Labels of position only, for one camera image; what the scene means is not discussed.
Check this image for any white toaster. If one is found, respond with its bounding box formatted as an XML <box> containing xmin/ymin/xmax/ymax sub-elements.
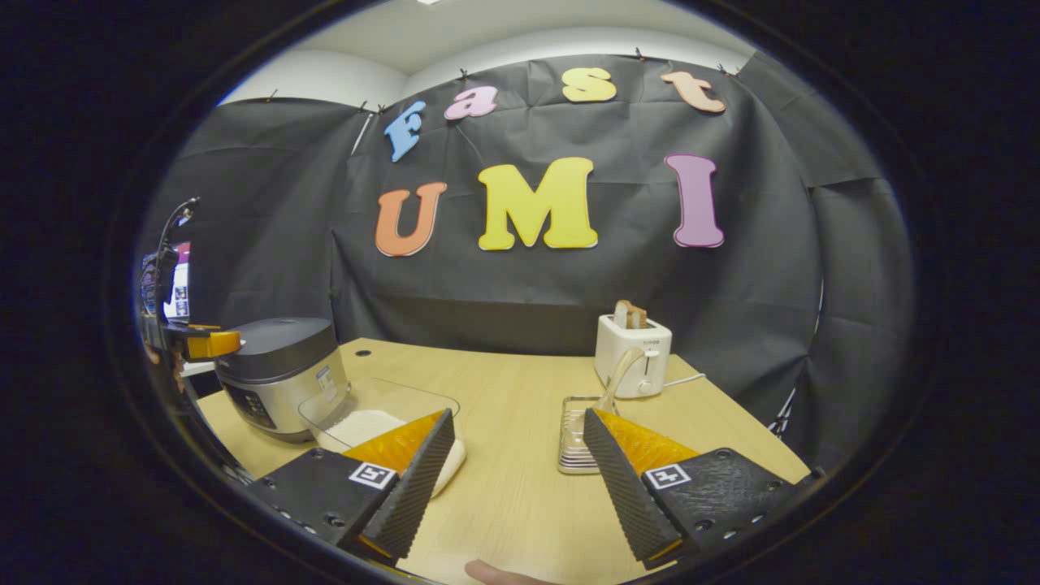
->
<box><xmin>594</xmin><ymin>314</ymin><xmax>674</xmax><ymax>399</ymax></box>

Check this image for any clear plastic tray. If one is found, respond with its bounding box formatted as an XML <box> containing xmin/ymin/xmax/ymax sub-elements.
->
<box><xmin>297</xmin><ymin>375</ymin><xmax>468</xmax><ymax>498</ymax></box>

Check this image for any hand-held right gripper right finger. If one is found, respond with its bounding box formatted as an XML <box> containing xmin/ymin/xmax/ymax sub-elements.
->
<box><xmin>583</xmin><ymin>408</ymin><xmax>813</xmax><ymax>570</ymax></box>

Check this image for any black and silver rice cooker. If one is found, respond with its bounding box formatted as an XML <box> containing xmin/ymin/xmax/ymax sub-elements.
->
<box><xmin>213</xmin><ymin>317</ymin><xmax>352</xmax><ymax>444</ymax></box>

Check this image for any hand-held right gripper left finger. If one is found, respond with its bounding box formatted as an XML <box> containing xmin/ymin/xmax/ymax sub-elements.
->
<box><xmin>244</xmin><ymin>409</ymin><xmax>457</xmax><ymax>566</ymax></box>

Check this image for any wooden spoon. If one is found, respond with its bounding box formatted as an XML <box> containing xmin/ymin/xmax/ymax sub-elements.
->
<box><xmin>597</xmin><ymin>346</ymin><xmax>648</xmax><ymax>411</ymax></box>

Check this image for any computer monitor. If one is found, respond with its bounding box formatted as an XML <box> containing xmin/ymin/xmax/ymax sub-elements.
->
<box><xmin>162</xmin><ymin>242</ymin><xmax>193</xmax><ymax>319</ymax></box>

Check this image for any metal wire chopstick holder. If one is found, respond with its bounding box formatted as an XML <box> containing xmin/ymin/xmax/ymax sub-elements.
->
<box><xmin>557</xmin><ymin>395</ymin><xmax>618</xmax><ymax>475</ymax></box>

